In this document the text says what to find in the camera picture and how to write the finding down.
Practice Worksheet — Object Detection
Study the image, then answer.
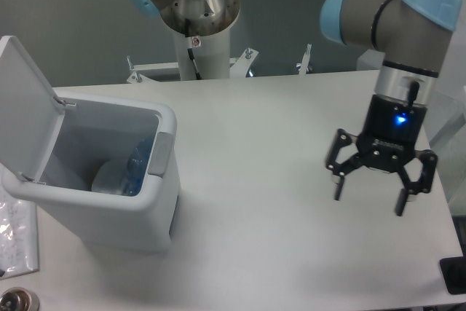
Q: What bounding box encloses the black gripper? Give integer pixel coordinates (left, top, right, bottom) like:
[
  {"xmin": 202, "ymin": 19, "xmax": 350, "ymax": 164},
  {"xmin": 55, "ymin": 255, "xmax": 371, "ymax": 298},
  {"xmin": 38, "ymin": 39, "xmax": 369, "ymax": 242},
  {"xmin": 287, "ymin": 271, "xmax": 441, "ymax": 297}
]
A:
[{"xmin": 325, "ymin": 95, "xmax": 438, "ymax": 216}]

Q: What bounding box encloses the clear plastic water bottle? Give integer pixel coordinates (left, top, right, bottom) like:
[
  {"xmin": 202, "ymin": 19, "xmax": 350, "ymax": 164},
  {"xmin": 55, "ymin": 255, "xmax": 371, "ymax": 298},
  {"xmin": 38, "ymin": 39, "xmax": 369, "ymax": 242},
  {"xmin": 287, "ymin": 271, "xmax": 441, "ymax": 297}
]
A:
[{"xmin": 120, "ymin": 136, "xmax": 154, "ymax": 197}]

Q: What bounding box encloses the white plastic wrapper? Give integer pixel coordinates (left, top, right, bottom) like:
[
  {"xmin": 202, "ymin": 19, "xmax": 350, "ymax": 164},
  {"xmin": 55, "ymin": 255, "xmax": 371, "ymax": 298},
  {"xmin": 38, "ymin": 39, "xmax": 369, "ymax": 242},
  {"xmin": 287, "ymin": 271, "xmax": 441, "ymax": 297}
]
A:
[{"xmin": 43, "ymin": 154, "xmax": 128, "ymax": 195}]

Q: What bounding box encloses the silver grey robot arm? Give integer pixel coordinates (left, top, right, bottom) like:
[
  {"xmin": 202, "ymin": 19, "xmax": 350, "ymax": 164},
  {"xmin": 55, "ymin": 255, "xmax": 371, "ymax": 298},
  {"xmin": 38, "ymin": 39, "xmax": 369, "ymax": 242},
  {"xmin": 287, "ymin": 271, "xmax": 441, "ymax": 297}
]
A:
[{"xmin": 132, "ymin": 0, "xmax": 462, "ymax": 216}]

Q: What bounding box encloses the white open trash can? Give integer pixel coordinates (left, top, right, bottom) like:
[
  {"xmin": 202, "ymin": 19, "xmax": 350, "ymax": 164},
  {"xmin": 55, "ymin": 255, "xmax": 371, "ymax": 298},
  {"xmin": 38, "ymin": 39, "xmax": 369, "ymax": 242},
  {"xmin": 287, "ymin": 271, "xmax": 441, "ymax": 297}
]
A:
[{"xmin": 1, "ymin": 36, "xmax": 180, "ymax": 252}]

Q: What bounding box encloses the black device at edge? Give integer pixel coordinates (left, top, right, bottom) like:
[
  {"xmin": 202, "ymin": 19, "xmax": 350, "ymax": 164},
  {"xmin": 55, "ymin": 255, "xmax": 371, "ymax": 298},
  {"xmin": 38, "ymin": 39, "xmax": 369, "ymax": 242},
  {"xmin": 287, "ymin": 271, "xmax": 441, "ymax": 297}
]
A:
[{"xmin": 439, "ymin": 256, "xmax": 465, "ymax": 295}]

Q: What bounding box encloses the clear plastic document sleeve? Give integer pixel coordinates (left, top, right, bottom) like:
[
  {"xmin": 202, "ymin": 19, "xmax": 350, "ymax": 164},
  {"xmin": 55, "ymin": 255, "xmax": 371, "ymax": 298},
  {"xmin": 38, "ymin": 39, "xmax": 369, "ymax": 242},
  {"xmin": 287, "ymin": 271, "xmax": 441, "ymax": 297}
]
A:
[{"xmin": 1, "ymin": 184, "xmax": 39, "ymax": 280}]

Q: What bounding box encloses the round metal connector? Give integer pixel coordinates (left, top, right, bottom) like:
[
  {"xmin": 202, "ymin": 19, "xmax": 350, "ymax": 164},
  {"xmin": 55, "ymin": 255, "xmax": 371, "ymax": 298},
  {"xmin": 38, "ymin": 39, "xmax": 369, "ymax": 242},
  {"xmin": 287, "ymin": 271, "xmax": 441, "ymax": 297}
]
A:
[{"xmin": 1, "ymin": 287, "xmax": 41, "ymax": 311}]

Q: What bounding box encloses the white pedestal base frame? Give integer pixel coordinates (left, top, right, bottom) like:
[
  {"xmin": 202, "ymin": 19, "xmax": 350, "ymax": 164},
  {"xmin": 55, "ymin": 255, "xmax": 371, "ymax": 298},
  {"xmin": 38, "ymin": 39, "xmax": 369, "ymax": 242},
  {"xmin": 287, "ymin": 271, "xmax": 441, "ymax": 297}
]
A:
[{"xmin": 126, "ymin": 44, "xmax": 312, "ymax": 83}]

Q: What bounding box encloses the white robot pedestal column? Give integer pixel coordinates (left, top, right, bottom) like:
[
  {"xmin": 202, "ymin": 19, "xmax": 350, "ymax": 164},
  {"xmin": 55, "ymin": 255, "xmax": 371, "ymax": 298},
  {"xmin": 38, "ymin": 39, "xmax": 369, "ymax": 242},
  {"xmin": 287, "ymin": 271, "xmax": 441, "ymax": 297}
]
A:
[{"xmin": 173, "ymin": 29, "xmax": 230, "ymax": 81}]

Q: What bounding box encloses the black cable on pedestal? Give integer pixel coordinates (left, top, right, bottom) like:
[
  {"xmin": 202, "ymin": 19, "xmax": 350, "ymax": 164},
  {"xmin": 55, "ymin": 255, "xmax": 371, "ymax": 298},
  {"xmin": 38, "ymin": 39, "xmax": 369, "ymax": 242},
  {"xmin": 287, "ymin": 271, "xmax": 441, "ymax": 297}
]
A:
[{"xmin": 183, "ymin": 18, "xmax": 202, "ymax": 81}]

